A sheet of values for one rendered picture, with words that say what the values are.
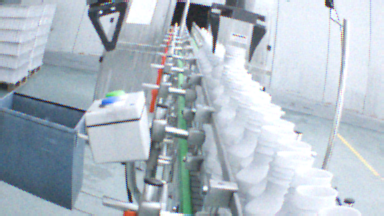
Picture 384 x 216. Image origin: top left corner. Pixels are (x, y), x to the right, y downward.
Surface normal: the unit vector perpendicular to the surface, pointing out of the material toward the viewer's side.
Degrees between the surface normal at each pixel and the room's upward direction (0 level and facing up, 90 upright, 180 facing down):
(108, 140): 90
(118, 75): 90
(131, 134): 90
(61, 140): 90
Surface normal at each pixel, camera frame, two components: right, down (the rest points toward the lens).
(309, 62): 0.02, 0.14
